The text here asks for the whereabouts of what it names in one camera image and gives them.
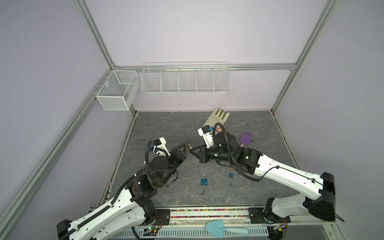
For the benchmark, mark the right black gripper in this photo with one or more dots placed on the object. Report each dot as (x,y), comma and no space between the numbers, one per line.
(202,156)

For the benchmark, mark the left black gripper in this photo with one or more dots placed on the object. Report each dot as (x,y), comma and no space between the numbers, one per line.
(176,153)

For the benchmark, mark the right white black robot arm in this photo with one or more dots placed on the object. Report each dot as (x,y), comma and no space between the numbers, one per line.
(316,193)

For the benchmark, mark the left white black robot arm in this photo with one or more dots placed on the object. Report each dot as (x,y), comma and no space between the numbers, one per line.
(131,206)

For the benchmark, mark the large blue padlock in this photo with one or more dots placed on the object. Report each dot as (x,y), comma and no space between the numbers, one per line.
(204,180)

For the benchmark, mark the cream work glove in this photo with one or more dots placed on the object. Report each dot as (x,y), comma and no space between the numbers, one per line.
(217,116)

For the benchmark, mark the purple pink toy trowel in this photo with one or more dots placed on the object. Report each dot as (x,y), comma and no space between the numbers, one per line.
(245,139)

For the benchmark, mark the colourful bead strip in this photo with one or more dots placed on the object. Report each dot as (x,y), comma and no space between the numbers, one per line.
(214,212)

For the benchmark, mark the teal toy trowel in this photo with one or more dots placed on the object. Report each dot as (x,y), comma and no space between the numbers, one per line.
(217,229)

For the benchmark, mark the white mesh box basket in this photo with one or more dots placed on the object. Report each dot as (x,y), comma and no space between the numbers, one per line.
(119,90)

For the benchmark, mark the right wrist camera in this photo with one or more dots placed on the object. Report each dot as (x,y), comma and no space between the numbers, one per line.
(206,132)

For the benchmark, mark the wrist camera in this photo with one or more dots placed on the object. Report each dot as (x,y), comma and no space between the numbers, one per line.
(206,132)
(158,147)

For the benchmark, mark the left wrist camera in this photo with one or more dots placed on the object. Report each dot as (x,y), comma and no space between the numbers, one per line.
(158,147)

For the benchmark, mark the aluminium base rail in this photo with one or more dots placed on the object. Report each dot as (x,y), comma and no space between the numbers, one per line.
(205,223)

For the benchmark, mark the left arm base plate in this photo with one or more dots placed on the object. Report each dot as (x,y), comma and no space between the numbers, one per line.
(161,217)

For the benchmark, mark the white wire wall shelf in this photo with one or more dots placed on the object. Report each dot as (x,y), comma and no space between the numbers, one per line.
(186,78)

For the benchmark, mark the white slotted cable duct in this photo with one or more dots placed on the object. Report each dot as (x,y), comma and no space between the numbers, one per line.
(194,233)

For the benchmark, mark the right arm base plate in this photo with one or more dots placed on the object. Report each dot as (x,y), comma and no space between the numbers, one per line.
(257,216)

